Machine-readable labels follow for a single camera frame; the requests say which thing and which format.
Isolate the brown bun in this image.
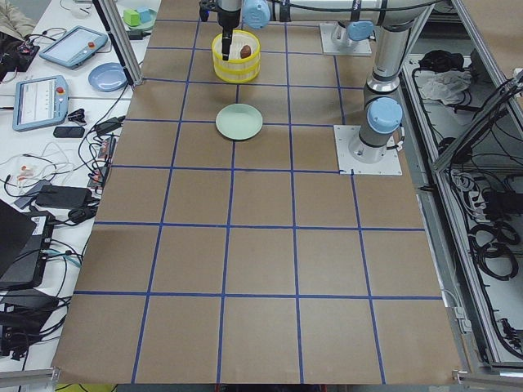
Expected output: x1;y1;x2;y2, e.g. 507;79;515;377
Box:
240;45;252;59

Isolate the green foam block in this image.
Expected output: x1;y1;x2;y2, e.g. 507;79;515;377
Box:
123;9;141;27

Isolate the teach pendant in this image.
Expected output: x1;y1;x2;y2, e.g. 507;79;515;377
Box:
12;75;69;132
39;26;109;69

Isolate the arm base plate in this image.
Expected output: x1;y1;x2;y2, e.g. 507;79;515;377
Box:
333;125;403;176
320;20;374;56

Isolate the green bowl with blocks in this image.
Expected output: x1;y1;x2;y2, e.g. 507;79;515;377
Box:
123;7;157;31

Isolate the blue plate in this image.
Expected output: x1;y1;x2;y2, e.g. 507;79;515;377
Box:
88;62;127;92

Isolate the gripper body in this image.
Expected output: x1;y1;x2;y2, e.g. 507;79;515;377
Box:
217;0;241;33

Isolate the teach pendant far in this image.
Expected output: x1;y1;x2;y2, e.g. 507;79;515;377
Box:
39;26;109;69

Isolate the black power adapter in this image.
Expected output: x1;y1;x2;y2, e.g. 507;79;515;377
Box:
94;116;126;136

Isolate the teach pendant near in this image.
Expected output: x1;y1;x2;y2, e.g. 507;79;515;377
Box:
12;75;69;132

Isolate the blue foam block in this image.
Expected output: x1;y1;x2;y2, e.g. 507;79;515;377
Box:
136;7;152;24

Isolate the light green plate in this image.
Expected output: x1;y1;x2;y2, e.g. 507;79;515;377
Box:
216;104;263;140

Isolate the aluminium frame post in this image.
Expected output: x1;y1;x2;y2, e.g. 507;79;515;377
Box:
92;0;143;89

